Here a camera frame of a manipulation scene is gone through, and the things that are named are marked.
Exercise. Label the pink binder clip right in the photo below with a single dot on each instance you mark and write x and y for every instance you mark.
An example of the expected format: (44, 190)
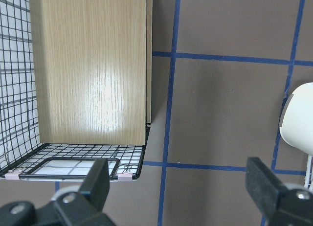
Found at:
(126, 174)

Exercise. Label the pink binder clip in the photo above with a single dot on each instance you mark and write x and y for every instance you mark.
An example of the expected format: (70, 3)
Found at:
(126, 174)
(13, 175)

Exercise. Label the wire shelf with wooden boards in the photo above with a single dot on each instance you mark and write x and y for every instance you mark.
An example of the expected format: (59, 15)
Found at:
(75, 86)

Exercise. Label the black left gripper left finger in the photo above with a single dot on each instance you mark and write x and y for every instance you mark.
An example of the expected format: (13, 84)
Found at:
(68, 207)

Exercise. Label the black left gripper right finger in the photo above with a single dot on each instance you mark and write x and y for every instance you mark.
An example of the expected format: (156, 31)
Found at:
(282, 204)

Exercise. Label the pink binder clip left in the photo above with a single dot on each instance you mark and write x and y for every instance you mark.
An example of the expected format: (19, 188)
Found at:
(13, 175)

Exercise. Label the white toaster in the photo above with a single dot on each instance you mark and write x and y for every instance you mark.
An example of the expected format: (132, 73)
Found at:
(296, 121)

